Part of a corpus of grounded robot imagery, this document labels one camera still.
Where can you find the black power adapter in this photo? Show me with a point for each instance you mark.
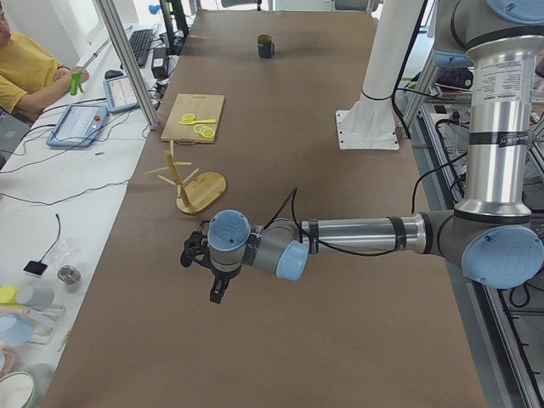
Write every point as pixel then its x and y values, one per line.
pixel 160 63

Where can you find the blue teach pendant far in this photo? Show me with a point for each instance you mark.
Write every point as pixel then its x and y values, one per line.
pixel 119 95

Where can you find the small steel cup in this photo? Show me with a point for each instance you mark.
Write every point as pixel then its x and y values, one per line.
pixel 70 277

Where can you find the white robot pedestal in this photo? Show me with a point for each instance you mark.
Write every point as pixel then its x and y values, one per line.
pixel 369 124

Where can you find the pale lemon slice toy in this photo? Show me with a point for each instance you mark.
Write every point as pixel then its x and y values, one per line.
pixel 205 131

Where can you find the dark teal mug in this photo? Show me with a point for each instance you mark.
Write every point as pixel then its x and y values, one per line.
pixel 266 47

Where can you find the blue teach pendant near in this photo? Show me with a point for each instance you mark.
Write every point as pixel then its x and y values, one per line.
pixel 78 127

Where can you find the wooden mug rack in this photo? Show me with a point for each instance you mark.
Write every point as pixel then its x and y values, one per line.
pixel 194 193

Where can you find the green handled grabber stick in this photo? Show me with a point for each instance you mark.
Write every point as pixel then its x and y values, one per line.
pixel 76 75

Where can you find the bamboo cutting board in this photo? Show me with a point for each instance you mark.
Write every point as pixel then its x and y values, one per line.
pixel 204 106

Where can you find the person in yellow shirt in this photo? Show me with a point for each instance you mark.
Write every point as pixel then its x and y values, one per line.
pixel 31 77

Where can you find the yellow cup lying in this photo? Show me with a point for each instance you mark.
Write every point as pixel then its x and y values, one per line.
pixel 8 295

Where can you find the yellow lemon slice toy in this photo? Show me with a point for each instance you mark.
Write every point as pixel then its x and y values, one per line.
pixel 191 119

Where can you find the black keyboard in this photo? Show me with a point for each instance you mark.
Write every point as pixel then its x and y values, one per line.
pixel 140 42

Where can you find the grey cup lying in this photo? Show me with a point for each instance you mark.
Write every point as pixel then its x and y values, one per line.
pixel 38 298

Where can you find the blue teach pendant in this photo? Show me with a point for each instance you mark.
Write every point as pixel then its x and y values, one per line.
pixel 119 95
pixel 78 127

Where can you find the aluminium frame post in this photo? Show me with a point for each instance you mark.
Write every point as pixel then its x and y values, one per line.
pixel 124 51

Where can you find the black square pad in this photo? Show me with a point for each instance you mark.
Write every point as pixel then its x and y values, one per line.
pixel 36 268

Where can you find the white green rimmed bowl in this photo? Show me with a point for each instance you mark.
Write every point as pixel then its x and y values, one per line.
pixel 18 390

